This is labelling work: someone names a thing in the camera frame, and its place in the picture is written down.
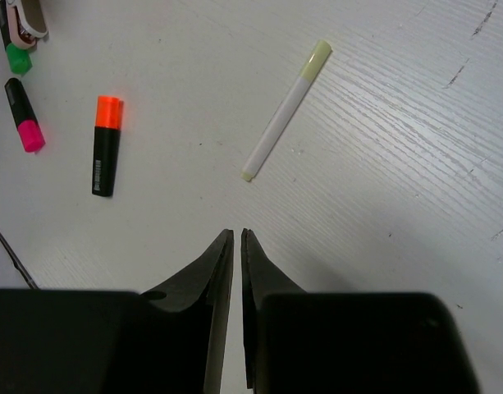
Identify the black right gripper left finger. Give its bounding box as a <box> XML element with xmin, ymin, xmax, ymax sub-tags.
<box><xmin>142</xmin><ymin>229</ymin><xmax>234</xmax><ymax>393</ymax></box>

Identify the orange cap black highlighter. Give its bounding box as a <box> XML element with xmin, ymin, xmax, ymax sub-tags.
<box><xmin>92</xmin><ymin>96</ymin><xmax>123</xmax><ymax>198</ymax></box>

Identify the green cap black highlighter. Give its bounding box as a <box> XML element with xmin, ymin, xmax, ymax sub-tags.
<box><xmin>0</xmin><ymin>0</ymin><xmax>32</xmax><ymax>76</ymax></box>

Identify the pink correction tape dispenser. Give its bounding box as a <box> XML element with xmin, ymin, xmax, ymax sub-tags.
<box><xmin>6</xmin><ymin>0</ymin><xmax>48</xmax><ymax>50</ymax></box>

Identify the pink cap black highlighter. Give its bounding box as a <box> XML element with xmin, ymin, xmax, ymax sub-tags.
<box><xmin>4</xmin><ymin>77</ymin><xmax>45</xmax><ymax>153</ymax></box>

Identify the pale yellow cap white marker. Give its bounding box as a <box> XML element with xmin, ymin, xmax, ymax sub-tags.
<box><xmin>240</xmin><ymin>40</ymin><xmax>332</xmax><ymax>182</ymax></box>

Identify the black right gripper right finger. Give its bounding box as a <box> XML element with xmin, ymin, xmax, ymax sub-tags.
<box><xmin>240</xmin><ymin>228</ymin><xmax>305</xmax><ymax>393</ymax></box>

